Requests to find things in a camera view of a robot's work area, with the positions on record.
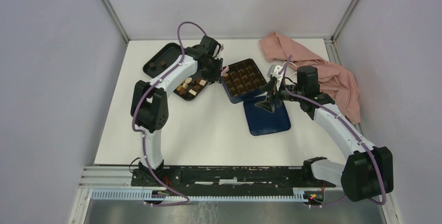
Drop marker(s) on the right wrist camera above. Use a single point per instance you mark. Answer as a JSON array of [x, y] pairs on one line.
[[276, 71]]

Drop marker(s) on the black plastic tray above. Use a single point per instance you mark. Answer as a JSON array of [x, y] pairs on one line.
[[191, 87]]

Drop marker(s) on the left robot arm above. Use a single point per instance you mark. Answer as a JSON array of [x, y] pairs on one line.
[[149, 109]]

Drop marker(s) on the blue chocolate box with insert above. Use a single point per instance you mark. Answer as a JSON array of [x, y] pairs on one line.
[[243, 80]]

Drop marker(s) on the blue box lid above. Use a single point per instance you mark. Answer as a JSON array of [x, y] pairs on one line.
[[262, 122]]

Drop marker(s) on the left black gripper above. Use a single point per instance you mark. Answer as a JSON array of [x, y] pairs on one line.
[[217, 76]]

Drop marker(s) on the white slotted cable duct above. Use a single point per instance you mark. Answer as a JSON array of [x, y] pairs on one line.
[[152, 195]]

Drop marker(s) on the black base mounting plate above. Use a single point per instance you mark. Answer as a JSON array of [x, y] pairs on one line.
[[193, 181]]

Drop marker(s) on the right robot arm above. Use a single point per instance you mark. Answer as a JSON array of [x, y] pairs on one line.
[[368, 172]]

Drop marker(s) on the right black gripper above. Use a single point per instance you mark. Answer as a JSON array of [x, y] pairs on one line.
[[272, 88]]

